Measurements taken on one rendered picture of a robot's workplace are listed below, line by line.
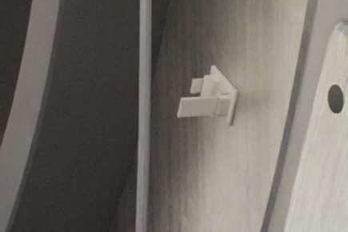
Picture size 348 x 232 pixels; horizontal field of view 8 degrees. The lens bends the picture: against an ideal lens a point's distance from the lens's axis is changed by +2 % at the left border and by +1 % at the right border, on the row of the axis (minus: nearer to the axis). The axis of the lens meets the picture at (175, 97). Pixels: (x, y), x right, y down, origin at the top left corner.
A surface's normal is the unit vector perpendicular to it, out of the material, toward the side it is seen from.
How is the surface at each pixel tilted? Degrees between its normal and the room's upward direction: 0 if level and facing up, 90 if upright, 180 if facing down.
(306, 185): 90
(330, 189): 90
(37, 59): 90
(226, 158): 90
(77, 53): 117
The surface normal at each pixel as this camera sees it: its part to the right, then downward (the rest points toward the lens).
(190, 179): -0.89, 0.06
